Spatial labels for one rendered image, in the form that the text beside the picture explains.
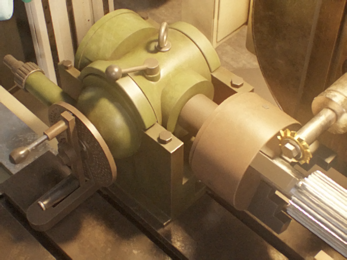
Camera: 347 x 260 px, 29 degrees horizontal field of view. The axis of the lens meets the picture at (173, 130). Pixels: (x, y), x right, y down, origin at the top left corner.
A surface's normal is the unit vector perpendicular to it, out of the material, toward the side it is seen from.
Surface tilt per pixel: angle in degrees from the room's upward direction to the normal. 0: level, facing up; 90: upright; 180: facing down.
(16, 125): 0
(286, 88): 90
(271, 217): 65
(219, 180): 80
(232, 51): 0
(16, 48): 90
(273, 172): 35
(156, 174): 90
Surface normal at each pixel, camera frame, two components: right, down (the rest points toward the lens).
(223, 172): -0.64, 0.22
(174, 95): -0.36, -0.28
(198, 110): -0.22, -0.44
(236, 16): 0.71, 0.54
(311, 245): 0.00, -0.65
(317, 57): -0.71, 0.54
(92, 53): -0.55, 0.01
